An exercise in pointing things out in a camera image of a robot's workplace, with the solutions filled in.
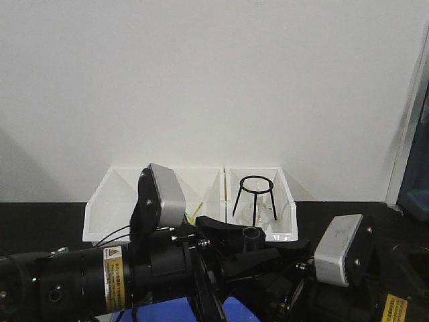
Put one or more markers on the blue plastic tray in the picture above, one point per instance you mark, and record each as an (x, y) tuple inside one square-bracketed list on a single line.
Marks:
[(180, 310)]

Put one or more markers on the white storage bin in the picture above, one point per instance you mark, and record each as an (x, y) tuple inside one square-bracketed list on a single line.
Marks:
[(109, 210), (261, 197), (205, 185)]

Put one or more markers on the clear glass flask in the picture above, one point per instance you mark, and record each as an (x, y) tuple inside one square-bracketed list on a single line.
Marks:
[(259, 214)]

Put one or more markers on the green yellow plastic sticks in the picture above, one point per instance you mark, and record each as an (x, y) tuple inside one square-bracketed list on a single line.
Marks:
[(192, 218)]

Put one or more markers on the white right storage bin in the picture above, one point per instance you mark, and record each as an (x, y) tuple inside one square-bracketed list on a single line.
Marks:
[(261, 197)]

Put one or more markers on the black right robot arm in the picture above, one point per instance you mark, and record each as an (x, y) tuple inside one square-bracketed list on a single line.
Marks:
[(394, 288)]

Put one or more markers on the grey blue pegboard drying rack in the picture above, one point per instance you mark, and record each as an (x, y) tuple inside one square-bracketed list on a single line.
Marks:
[(413, 195)]

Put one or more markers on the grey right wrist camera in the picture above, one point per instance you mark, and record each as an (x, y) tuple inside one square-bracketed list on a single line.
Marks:
[(343, 254)]

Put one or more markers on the white left storage bin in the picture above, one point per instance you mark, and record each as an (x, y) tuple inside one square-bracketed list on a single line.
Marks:
[(109, 210)]

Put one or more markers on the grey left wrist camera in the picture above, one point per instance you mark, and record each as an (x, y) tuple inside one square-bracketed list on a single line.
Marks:
[(160, 202)]

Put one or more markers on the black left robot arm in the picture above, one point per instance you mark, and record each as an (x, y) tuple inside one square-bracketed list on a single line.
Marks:
[(81, 285)]

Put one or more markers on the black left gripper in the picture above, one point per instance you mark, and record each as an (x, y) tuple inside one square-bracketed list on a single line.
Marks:
[(213, 252)]

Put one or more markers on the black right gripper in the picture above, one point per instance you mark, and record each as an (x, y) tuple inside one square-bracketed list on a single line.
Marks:
[(282, 296)]

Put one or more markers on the clear glass test tube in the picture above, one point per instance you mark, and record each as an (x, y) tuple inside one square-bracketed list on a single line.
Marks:
[(251, 238)]

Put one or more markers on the white middle storage bin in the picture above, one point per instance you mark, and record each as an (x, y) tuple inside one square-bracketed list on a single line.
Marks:
[(205, 185)]

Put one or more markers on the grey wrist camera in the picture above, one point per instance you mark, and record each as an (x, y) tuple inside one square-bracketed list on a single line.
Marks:
[(343, 254), (160, 202)]

